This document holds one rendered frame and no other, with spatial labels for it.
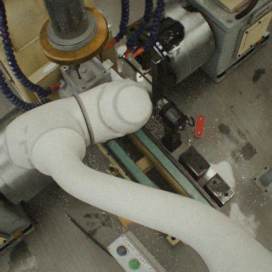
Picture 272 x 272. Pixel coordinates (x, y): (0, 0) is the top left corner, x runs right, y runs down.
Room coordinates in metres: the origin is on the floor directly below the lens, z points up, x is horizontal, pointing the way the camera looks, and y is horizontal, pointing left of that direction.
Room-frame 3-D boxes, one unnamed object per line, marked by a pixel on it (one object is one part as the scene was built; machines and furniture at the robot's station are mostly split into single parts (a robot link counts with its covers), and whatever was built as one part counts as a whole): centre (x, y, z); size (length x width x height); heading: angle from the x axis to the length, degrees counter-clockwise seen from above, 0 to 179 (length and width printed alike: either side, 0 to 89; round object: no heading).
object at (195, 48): (0.75, -0.19, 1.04); 0.41 x 0.25 x 0.25; 122
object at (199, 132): (0.51, -0.24, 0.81); 0.09 x 0.03 x 0.02; 161
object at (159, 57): (0.53, -0.09, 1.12); 0.04 x 0.03 x 0.26; 32
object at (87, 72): (0.60, 0.11, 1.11); 0.12 x 0.11 x 0.07; 33
